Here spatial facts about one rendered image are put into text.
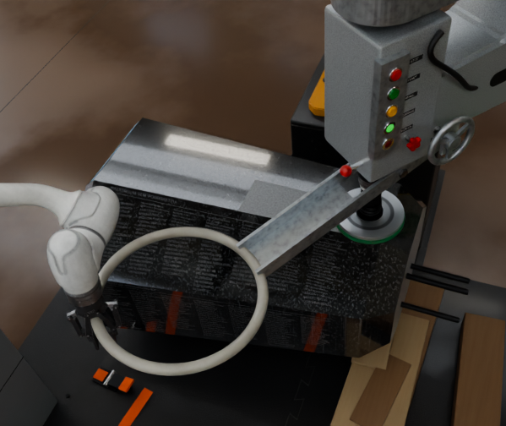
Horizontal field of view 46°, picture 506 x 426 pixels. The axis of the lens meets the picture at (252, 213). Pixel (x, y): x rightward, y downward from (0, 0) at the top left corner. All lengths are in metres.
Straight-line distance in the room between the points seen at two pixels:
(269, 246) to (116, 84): 2.60
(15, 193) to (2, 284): 1.72
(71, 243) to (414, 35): 0.89
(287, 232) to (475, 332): 1.13
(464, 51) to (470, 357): 1.35
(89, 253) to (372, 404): 1.25
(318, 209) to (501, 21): 0.68
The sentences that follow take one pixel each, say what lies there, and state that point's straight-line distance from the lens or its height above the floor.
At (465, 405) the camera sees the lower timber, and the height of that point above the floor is 0.11.
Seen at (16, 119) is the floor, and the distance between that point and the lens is 4.14.
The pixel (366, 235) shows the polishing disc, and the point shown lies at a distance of 1.84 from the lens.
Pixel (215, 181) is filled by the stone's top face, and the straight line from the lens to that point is 2.06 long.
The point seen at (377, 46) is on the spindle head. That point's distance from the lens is 1.34.
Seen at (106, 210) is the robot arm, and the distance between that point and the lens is 1.54.
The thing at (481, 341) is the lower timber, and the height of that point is 0.11.
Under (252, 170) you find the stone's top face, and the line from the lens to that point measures 2.08.
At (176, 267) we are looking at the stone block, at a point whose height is 0.70.
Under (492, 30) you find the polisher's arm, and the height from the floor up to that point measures 1.45.
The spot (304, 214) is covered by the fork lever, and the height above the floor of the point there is 0.99.
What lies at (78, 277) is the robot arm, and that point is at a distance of 1.45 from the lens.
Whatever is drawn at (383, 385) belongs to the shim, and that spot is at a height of 0.24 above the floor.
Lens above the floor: 2.33
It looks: 49 degrees down
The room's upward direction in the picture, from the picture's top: 8 degrees counter-clockwise
